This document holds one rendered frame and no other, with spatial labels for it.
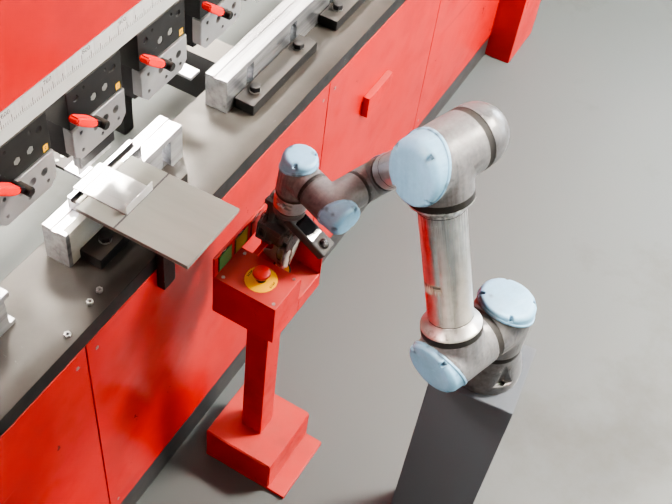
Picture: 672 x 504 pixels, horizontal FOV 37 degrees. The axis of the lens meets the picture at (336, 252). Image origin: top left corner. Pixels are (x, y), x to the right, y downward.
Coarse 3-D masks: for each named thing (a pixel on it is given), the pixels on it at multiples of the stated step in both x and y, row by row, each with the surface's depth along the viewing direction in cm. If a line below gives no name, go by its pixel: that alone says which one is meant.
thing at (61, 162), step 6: (54, 156) 202; (60, 156) 202; (60, 162) 201; (66, 162) 201; (72, 162) 202; (60, 168) 201; (66, 168) 200; (72, 168) 200; (90, 168) 201; (72, 174) 200; (78, 174) 200; (84, 174) 200
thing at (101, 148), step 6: (108, 138) 195; (102, 144) 194; (108, 144) 196; (96, 150) 193; (102, 150) 195; (90, 156) 192; (96, 156) 196; (78, 162) 191; (84, 162) 191; (90, 162) 195; (78, 168) 192; (84, 168) 194
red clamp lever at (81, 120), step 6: (72, 114) 171; (78, 114) 172; (72, 120) 170; (78, 120) 170; (84, 120) 171; (90, 120) 173; (96, 120) 175; (102, 120) 178; (84, 126) 173; (90, 126) 174; (102, 126) 178; (108, 126) 179
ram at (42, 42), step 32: (0, 0) 145; (32, 0) 151; (64, 0) 159; (96, 0) 166; (128, 0) 175; (0, 32) 148; (32, 32) 155; (64, 32) 162; (96, 32) 170; (128, 32) 179; (0, 64) 151; (32, 64) 158; (96, 64) 175; (0, 96) 155
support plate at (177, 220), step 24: (120, 168) 202; (144, 168) 203; (168, 192) 200; (192, 192) 200; (96, 216) 194; (120, 216) 194; (144, 216) 195; (168, 216) 195; (192, 216) 196; (216, 216) 197; (144, 240) 191; (168, 240) 191; (192, 240) 192
